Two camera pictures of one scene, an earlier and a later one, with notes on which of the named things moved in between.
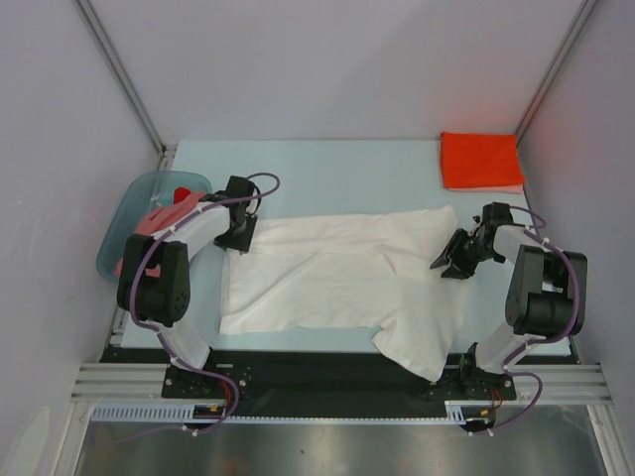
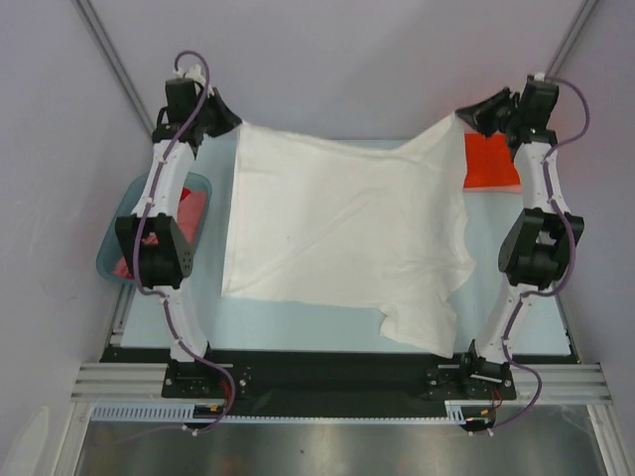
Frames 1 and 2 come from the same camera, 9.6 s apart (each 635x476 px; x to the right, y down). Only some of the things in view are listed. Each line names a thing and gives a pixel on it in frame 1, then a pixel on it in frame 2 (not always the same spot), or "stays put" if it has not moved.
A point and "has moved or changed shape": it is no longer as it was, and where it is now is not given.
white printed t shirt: (373, 271) has moved or changed shape
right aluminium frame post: (583, 15) stays put
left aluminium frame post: (119, 71) stays put
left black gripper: (241, 244) to (226, 119)
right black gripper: (460, 269) to (481, 112)
